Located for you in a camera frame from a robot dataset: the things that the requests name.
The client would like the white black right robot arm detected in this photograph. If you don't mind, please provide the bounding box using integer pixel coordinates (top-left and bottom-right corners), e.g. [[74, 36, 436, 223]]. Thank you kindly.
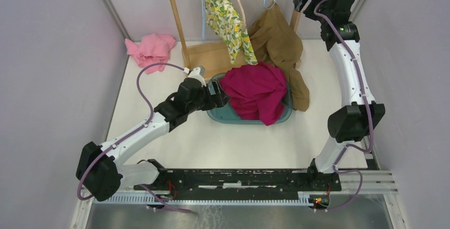
[[293, 0, 386, 191]]

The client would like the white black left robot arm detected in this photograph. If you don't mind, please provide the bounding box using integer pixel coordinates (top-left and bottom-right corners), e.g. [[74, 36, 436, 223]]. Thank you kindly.
[[76, 77, 230, 201]]

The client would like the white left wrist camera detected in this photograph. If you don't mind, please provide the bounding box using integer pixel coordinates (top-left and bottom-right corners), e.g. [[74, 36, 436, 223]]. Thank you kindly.
[[183, 66, 206, 86]]

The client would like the teal plastic basket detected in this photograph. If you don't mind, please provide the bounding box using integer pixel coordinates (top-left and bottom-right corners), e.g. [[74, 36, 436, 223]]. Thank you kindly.
[[207, 73, 292, 125]]

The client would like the wooden clothes rack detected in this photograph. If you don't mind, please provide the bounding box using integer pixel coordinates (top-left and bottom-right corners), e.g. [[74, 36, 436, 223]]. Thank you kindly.
[[170, 0, 301, 80]]

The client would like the magenta cloth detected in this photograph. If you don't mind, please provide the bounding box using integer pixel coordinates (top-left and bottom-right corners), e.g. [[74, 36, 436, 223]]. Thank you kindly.
[[219, 62, 288, 126]]

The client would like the pink crumpled cloth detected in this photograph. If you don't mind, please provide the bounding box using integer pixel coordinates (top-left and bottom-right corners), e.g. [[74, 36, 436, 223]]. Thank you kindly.
[[125, 33, 177, 68]]

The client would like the brown skirt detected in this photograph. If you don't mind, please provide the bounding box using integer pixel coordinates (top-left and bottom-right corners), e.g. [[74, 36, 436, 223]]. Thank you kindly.
[[247, 4, 310, 112]]

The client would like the yellow patterned cloth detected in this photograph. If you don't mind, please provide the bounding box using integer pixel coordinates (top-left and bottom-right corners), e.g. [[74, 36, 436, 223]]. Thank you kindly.
[[205, 0, 257, 65]]

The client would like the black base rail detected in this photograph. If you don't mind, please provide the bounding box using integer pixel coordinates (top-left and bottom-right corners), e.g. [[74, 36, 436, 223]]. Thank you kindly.
[[147, 169, 342, 201]]

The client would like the white slotted cable duct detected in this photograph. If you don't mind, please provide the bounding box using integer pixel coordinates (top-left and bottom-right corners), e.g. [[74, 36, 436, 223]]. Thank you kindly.
[[93, 192, 318, 207]]

